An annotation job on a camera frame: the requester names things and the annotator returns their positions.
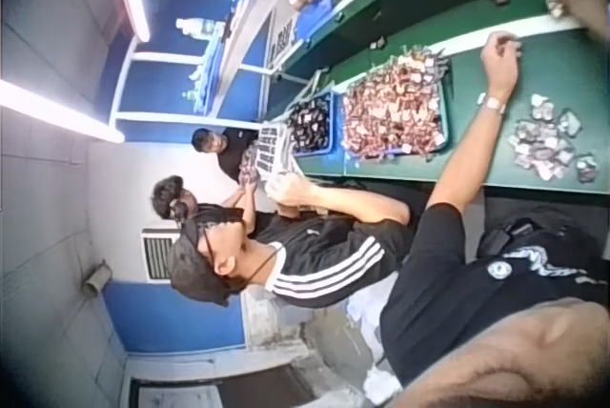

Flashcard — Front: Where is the person's left hand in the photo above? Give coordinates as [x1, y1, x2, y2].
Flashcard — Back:
[479, 30, 524, 101]

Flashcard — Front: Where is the person's right hand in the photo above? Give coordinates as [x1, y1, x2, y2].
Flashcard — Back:
[545, 0, 610, 43]

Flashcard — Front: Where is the silver wrist watch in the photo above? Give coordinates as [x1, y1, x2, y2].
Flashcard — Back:
[478, 92, 509, 116]

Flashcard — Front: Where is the pile of grey wrapped parts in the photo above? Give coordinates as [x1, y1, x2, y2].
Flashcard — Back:
[506, 92, 600, 185]

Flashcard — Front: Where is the blue tray of red-brown parts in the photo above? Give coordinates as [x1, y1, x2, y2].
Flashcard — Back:
[339, 44, 452, 162]

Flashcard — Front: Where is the blue tray of dark parts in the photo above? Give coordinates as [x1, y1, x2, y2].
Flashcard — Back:
[285, 92, 337, 156]

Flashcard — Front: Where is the printed white plastic bag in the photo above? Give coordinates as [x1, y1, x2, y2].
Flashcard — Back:
[254, 120, 307, 191]

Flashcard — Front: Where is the shelf rack with blue bins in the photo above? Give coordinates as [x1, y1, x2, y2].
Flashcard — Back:
[109, 0, 354, 126]

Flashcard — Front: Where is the white plastic bottle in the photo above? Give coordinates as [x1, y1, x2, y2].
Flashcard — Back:
[174, 16, 226, 40]

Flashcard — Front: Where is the heap of white plastic bags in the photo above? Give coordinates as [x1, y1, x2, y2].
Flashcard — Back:
[345, 283, 409, 402]

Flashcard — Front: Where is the white vent grille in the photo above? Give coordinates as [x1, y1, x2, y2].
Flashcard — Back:
[139, 226, 181, 283]

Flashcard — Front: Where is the grey wall pipe fixture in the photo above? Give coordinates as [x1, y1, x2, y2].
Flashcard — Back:
[82, 261, 113, 297]

